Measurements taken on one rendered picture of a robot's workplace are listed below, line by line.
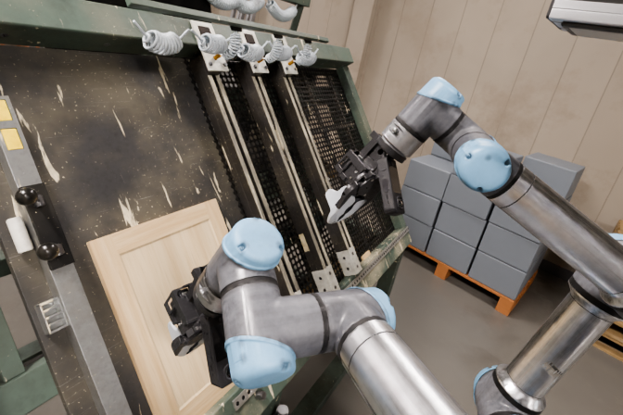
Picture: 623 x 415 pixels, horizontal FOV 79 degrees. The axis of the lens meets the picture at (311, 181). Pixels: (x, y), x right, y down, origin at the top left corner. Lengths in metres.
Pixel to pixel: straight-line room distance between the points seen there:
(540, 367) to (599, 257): 0.36
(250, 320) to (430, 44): 4.89
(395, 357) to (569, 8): 0.39
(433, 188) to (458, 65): 1.82
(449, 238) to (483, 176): 3.20
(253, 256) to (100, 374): 0.69
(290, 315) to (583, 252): 0.46
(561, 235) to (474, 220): 2.99
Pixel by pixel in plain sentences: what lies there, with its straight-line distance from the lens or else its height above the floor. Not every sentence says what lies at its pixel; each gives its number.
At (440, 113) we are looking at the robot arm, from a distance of 0.73.
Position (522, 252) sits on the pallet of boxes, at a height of 0.60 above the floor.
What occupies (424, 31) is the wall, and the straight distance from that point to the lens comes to 5.26.
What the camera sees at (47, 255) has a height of 1.42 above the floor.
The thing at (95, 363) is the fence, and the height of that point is 1.14.
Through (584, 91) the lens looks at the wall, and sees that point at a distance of 4.70.
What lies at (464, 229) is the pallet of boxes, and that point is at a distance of 3.73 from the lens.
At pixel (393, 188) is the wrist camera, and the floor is 1.68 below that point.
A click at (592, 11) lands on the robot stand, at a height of 1.99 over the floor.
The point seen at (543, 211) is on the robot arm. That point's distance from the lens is 0.67.
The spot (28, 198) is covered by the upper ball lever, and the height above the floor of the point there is 1.52.
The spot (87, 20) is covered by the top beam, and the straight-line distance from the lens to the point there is 1.27.
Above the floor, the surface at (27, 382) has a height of 1.12.
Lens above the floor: 1.92
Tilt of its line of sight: 21 degrees down
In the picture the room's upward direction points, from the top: 11 degrees clockwise
